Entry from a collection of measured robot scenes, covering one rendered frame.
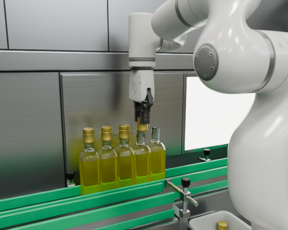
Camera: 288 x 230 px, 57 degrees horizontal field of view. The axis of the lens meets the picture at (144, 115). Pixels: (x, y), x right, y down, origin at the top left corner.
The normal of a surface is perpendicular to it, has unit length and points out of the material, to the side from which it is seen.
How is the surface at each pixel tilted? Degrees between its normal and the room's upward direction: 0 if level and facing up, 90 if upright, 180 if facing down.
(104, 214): 90
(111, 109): 90
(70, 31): 90
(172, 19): 121
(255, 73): 109
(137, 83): 89
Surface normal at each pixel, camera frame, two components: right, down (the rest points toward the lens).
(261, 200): -0.25, 0.27
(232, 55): -0.11, 0.05
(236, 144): -0.89, -0.25
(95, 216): 0.42, 0.17
